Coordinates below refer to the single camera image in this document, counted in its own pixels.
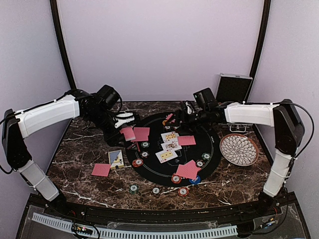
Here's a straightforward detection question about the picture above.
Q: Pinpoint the face-up king card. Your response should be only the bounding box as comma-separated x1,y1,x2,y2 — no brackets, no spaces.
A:
161,141,182,151

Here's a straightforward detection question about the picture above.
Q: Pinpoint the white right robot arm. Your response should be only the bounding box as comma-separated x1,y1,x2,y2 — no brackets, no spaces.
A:
173,99,305,198

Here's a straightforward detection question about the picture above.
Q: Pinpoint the red triangle all-in marker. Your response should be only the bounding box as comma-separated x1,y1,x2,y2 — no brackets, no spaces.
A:
127,142,140,152

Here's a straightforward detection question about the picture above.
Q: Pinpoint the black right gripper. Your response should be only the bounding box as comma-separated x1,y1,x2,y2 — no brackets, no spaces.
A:
166,108,210,135

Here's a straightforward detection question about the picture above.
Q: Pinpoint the blue backed card deck box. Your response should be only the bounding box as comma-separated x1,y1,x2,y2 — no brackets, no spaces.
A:
108,150,124,169

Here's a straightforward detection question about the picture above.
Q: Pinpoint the patterned ceramic plate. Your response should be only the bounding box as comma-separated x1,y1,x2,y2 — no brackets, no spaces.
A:
220,133,259,166

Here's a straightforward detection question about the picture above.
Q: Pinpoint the blue small blind button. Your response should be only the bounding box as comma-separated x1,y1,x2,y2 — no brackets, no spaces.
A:
189,175,201,185

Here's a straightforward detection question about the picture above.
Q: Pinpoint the black corner frame post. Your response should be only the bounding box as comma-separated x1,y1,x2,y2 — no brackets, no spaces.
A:
249,0,271,79

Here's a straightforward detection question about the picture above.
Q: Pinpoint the face-up yellow court card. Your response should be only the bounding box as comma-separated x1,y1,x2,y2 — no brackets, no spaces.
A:
156,150,177,163

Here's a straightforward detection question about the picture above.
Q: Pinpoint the black left frame post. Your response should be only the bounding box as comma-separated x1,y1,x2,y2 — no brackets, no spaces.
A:
49,0,77,92

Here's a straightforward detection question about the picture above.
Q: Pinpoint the aluminium poker case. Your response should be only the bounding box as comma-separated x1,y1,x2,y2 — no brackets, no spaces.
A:
215,73,253,132

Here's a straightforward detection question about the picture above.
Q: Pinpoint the black red poker chip stack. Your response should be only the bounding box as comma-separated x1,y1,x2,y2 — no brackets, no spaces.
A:
152,187,160,195

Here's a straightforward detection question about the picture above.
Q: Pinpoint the face-up nine diamonds card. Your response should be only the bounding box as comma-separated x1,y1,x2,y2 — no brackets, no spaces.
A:
161,131,179,142

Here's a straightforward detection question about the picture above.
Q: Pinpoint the red yellow poker chip stack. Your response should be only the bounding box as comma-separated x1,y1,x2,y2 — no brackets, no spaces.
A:
178,187,189,197

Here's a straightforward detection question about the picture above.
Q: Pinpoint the round black poker mat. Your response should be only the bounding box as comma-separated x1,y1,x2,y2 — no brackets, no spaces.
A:
125,112,222,187

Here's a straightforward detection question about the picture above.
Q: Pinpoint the red backed card deck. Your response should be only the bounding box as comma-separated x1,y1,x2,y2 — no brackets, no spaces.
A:
120,126,136,141

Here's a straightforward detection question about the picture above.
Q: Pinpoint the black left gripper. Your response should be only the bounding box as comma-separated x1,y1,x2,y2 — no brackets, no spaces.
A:
86,108,127,147

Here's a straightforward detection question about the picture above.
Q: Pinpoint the white slotted cable duct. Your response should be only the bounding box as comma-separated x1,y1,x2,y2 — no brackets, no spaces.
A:
31,213,238,239

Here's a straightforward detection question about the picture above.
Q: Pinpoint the green poker chip stack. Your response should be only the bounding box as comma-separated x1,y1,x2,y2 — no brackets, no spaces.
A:
129,184,139,194

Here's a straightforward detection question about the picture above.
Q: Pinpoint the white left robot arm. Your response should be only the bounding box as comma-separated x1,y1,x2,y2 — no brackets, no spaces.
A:
2,86,128,217

